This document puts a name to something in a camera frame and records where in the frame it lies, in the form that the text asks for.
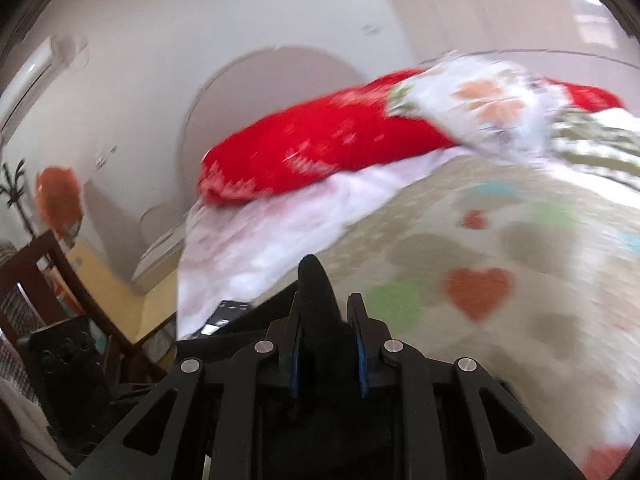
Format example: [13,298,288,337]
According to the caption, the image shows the black coat rack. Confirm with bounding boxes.
[0,159,38,238]

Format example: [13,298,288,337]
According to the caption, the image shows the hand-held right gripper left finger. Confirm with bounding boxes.
[72,292,306,480]

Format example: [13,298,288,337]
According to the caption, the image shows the pale arched headboard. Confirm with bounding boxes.
[172,46,376,201]

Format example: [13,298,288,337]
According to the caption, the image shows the quilted patchwork bedspread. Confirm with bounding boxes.
[250,152,640,480]

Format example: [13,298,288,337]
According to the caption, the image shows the white floral pillow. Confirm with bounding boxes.
[385,52,566,163]

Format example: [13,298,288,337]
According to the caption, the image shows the black pants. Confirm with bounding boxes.
[172,254,351,401]

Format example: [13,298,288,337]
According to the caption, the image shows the red printed blanket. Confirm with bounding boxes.
[197,67,626,206]

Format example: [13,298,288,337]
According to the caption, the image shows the white air conditioner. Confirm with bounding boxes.
[0,35,88,131]

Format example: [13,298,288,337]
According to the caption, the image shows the green hedgehog print bolster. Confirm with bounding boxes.
[545,107,640,196]

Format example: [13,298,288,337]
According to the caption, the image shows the orange hanging cloth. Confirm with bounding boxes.
[34,166,83,241]

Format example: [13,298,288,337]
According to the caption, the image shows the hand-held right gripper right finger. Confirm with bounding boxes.
[347,292,586,480]

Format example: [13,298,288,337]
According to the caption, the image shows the black bag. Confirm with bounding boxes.
[30,317,113,441]

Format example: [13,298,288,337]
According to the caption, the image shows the dark wooden chair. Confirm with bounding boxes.
[0,230,168,386]

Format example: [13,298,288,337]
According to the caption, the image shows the white bed sheet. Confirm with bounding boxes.
[177,152,461,341]

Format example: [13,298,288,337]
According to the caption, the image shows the white cloth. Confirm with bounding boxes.
[0,375,76,480]

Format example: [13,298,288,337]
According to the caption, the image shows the glossy white wardrobe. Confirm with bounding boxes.
[387,0,633,68]

